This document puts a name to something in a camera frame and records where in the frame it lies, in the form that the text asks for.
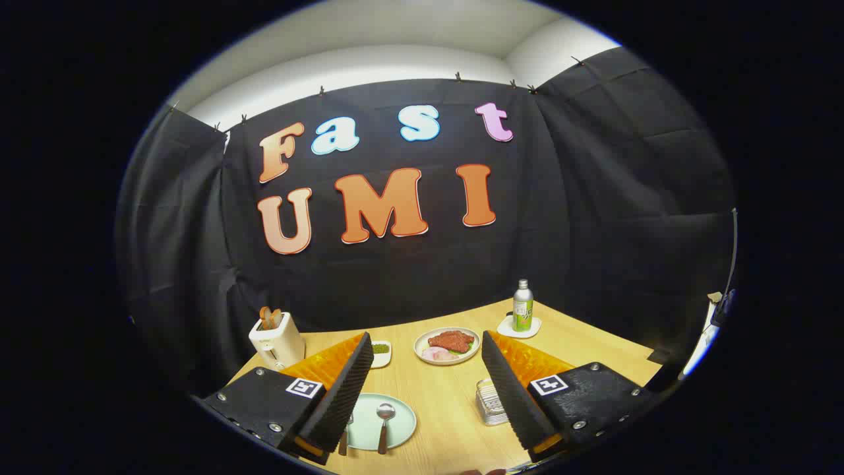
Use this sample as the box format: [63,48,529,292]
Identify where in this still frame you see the silver bottle with green label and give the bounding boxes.
[512,279,534,333]

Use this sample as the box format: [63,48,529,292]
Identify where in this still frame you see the metal cutlery rack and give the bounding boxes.
[475,379,510,426]

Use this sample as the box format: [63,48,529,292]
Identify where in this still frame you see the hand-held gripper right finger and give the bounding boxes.
[481,330,660,463]

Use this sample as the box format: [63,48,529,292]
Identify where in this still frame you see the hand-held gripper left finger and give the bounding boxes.
[198,332,375,466]

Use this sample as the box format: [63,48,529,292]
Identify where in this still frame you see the white oval plate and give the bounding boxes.
[413,327,481,366]

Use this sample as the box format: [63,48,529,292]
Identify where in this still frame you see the metal spoon with wooden handle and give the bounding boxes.
[376,403,396,455]

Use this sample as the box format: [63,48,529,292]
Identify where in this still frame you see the light blue plate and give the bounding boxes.
[345,394,417,451]

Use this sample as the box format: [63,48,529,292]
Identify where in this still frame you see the white square coaster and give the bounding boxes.
[497,315,542,339]

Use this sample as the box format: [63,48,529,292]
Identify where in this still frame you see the brown steak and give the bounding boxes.
[428,331,475,354]

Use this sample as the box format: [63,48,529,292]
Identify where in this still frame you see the white toaster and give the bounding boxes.
[249,312,306,371]

